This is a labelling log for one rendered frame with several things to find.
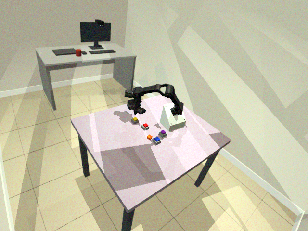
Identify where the blue button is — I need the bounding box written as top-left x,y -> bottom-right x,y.
153,137 -> 161,145

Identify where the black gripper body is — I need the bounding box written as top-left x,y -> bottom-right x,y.
127,99 -> 146,114

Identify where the red button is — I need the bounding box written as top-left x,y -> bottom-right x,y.
141,123 -> 149,131

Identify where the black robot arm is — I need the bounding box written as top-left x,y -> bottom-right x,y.
125,83 -> 184,115

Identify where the yellow button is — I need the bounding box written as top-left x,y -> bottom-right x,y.
131,117 -> 139,124

